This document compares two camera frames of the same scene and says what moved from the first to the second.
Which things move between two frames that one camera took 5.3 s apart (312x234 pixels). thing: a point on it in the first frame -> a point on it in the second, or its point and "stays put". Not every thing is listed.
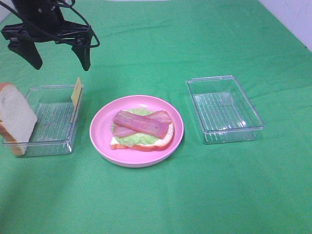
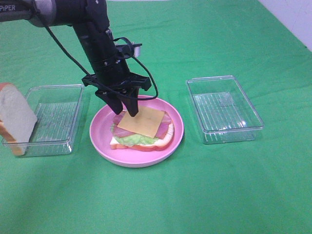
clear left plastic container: (53, 131) stays put
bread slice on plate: (161, 144) stays put
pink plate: (101, 133) stays put
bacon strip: (142, 123) -> (120, 131)
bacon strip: (141, 124) -> (165, 120)
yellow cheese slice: (75, 96) -> (147, 121)
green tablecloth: (151, 48) stays put
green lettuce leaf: (137, 139) stays put
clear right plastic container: (224, 112) stays put
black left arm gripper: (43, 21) -> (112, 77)
